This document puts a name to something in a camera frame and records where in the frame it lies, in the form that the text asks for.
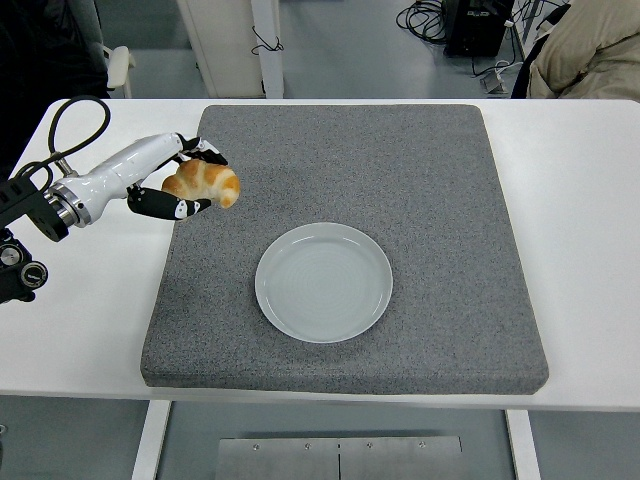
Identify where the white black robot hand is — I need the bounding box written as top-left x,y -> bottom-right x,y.
48,131 -> 229,226

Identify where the golden brown croissant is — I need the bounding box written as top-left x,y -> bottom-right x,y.
160,158 -> 241,209

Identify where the pale grey round plate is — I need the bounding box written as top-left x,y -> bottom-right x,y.
254,222 -> 394,344

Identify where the grey metal plate with screws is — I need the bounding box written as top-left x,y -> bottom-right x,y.
217,435 -> 464,480

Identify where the grey chair with white armrest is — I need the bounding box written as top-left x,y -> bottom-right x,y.
74,0 -> 137,100

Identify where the black garment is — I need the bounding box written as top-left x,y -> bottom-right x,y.
0,0 -> 111,191

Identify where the grey square foam mat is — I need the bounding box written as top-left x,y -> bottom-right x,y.
140,103 -> 550,397

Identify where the white table leg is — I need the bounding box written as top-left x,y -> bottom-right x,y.
504,408 -> 542,480
130,399 -> 174,480

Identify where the black computer case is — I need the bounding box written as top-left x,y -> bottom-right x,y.
443,0 -> 516,57

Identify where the person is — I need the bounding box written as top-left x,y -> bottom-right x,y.
510,0 -> 640,100

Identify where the white cabinet with post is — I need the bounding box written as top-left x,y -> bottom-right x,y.
177,0 -> 286,99

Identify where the thin black hanging cable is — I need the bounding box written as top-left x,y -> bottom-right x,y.
251,24 -> 285,55

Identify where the black cable bundle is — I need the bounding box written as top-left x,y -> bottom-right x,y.
396,0 -> 449,46

